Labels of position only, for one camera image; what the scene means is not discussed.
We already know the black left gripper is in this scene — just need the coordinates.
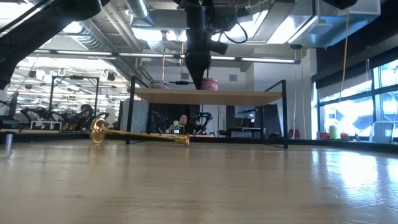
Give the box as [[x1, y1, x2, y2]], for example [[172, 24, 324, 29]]
[[178, 0, 240, 90]]

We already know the black background rig frame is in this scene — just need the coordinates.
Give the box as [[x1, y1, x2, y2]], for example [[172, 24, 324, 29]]
[[49, 75, 100, 118]]

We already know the white chair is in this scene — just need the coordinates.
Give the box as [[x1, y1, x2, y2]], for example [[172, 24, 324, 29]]
[[368, 120, 398, 144]]

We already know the black window frame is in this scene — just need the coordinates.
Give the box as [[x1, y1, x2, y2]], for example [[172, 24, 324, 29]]
[[315, 57, 398, 142]]

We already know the black low table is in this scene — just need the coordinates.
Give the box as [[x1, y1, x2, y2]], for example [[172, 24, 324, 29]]
[[217, 126, 264, 138]]

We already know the wooden shelf with black legs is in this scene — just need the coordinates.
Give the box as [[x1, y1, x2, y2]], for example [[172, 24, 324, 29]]
[[126, 75, 289, 149]]

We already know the gold candlestick holder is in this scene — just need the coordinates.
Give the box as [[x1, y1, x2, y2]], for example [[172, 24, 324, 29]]
[[89, 116, 190, 147], [160, 29, 170, 82]]

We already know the pink patterned candle tin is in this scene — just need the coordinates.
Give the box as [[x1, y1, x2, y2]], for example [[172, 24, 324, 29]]
[[200, 77, 220, 91]]

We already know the large round silver duct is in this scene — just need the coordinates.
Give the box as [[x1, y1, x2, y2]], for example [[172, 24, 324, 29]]
[[62, 0, 146, 86]]

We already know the yellow-green cylinder container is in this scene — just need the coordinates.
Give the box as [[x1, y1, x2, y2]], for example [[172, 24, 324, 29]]
[[328, 124, 340, 140]]

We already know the long linear ceiling light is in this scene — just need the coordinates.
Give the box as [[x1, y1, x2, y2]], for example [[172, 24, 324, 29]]
[[30, 47, 302, 65]]

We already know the silver metal post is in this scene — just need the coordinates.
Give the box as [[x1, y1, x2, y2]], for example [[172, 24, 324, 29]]
[[5, 133, 14, 154]]

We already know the yellow hanging cable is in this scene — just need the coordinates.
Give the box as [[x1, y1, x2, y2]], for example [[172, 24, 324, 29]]
[[340, 7, 351, 94]]

